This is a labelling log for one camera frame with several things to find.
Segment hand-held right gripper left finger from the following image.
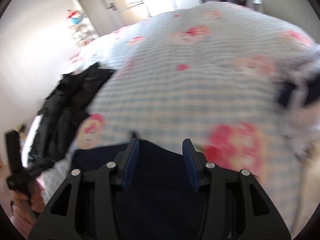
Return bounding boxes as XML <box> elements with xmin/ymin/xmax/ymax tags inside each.
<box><xmin>28</xmin><ymin>137</ymin><xmax>140</xmax><ymax>240</ymax></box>

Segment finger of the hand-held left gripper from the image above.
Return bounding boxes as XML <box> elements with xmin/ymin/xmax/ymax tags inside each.
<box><xmin>23</xmin><ymin>158</ymin><xmax>56</xmax><ymax>178</ymax></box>

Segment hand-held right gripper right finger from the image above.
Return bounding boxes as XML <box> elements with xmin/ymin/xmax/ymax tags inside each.
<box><xmin>182</xmin><ymin>138</ymin><xmax>292</xmax><ymax>240</ymax></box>

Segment navy striped pants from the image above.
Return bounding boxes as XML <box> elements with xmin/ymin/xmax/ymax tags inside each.
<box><xmin>70</xmin><ymin>140</ymin><xmax>258</xmax><ymax>240</ymax></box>

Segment black clothes pile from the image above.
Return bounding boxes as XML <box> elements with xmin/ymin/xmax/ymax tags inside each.
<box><xmin>26</xmin><ymin>62</ymin><xmax>117</xmax><ymax>171</ymax></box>

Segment person's left hand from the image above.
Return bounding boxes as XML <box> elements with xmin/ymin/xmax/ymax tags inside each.
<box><xmin>11</xmin><ymin>187</ymin><xmax>46</xmax><ymax>213</ymax></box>

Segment checked cartoon printed blanket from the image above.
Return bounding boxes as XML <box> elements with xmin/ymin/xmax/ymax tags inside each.
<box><xmin>37</xmin><ymin>1</ymin><xmax>320</xmax><ymax>240</ymax></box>

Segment white printed folded pajama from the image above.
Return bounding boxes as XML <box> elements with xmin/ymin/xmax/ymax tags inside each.
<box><xmin>282</xmin><ymin>105</ymin><xmax>320</xmax><ymax>142</ymax></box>

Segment cream folded cloth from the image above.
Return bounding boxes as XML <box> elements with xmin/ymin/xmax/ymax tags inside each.
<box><xmin>294</xmin><ymin>140</ymin><xmax>320</xmax><ymax>230</ymax></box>

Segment white shelf rack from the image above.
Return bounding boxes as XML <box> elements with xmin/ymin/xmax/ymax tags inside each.
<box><xmin>70</xmin><ymin>22</ymin><xmax>98</xmax><ymax>47</ymax></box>

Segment grey folded cloth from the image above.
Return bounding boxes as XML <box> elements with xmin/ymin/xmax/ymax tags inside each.
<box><xmin>272</xmin><ymin>46</ymin><xmax>320</xmax><ymax>85</ymax></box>

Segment silver fridge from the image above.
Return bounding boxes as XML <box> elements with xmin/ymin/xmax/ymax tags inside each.
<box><xmin>112</xmin><ymin>0</ymin><xmax>151</xmax><ymax>27</ymax></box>

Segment grey door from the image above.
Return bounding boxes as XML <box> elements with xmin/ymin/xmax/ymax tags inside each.
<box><xmin>73</xmin><ymin>0</ymin><xmax>121</xmax><ymax>37</ymax></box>

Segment grey padded headboard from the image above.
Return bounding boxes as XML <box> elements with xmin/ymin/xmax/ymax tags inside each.
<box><xmin>260</xmin><ymin>0</ymin><xmax>320</xmax><ymax>43</ymax></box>

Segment red and blue wall plush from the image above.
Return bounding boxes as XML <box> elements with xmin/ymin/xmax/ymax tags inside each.
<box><xmin>66</xmin><ymin>9</ymin><xmax>85</xmax><ymax>26</ymax></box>

